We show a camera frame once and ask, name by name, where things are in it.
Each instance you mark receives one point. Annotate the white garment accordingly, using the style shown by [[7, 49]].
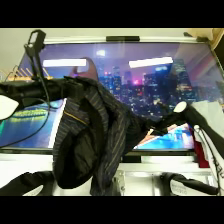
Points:
[[209, 109]]

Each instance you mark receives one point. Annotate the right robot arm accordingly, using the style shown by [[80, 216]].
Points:
[[203, 121]]

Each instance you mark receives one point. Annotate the red garment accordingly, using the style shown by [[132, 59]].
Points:
[[201, 154]]

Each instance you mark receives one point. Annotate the wooden rack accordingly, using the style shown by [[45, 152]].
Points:
[[25, 74]]

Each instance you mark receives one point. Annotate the silver frame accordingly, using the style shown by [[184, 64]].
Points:
[[119, 184]]

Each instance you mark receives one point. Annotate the blue striped shirt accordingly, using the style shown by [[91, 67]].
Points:
[[110, 133]]

